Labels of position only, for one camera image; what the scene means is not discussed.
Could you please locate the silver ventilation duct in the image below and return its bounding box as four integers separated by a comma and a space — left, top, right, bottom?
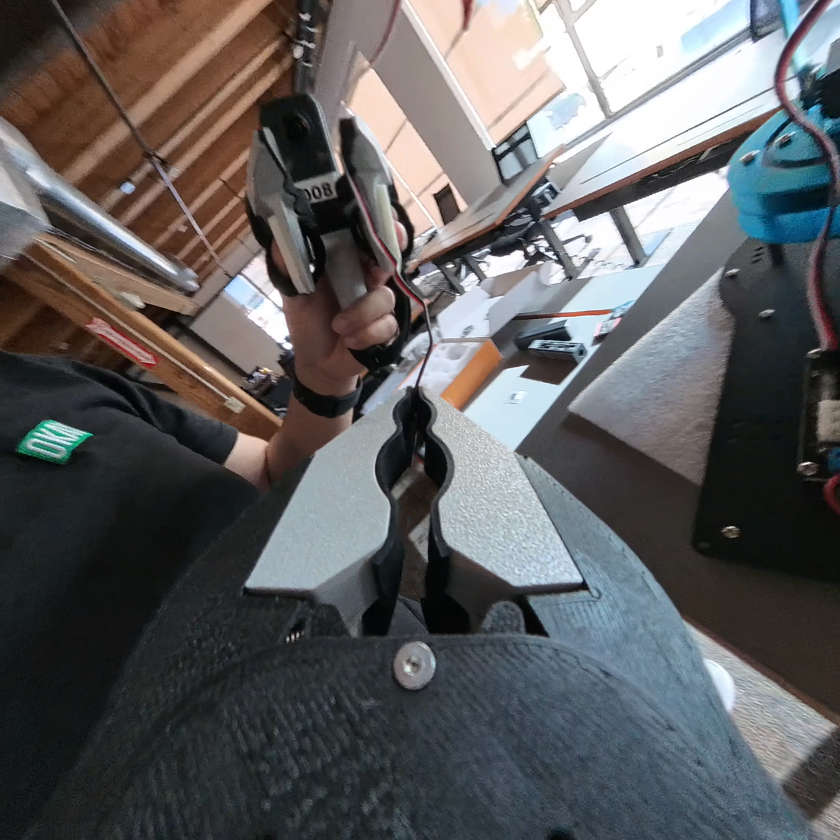
0, 118, 200, 294

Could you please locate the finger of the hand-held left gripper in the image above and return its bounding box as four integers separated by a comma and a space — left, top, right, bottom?
248, 128, 317, 296
338, 117, 406, 258

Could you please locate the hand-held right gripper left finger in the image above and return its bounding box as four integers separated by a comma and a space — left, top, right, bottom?
245, 387, 421, 636

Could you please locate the white shoe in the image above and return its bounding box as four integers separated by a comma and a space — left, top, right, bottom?
705, 659, 736, 710

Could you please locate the black rectangular device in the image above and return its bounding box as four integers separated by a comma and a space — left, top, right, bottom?
515, 319, 568, 349

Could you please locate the black round base plate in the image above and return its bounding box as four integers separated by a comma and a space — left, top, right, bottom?
692, 239, 840, 581

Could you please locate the red white black servo cable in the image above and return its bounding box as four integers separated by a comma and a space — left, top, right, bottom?
774, 0, 840, 355
351, 0, 437, 395

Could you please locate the red white sign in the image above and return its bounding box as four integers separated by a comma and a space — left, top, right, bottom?
88, 318, 158, 368

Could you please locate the white foam sheet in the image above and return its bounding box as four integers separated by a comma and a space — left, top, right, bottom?
567, 269, 736, 487

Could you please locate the white table with orange edge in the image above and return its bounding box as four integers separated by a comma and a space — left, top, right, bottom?
459, 266, 664, 447

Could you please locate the grey desk with orange edge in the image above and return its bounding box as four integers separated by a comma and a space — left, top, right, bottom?
545, 85, 788, 266
420, 147, 567, 271

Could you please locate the black slotted device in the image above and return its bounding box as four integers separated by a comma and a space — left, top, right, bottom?
528, 339, 588, 365

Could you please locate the control circuit board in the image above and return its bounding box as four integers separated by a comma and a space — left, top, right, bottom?
797, 348, 840, 480

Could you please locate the open white cardboard box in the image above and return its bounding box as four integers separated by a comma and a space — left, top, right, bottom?
436, 266, 552, 342

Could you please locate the dark desk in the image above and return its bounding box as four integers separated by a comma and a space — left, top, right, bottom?
515, 190, 840, 716

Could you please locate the black wristband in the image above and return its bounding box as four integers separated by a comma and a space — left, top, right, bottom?
290, 375, 365, 419

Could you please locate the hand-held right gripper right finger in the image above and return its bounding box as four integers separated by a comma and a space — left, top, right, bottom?
420, 388, 585, 634

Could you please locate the beige roller blind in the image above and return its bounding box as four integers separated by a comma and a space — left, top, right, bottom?
407, 0, 567, 147

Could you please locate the person's left hand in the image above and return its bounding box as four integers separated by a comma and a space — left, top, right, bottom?
282, 268, 398, 389

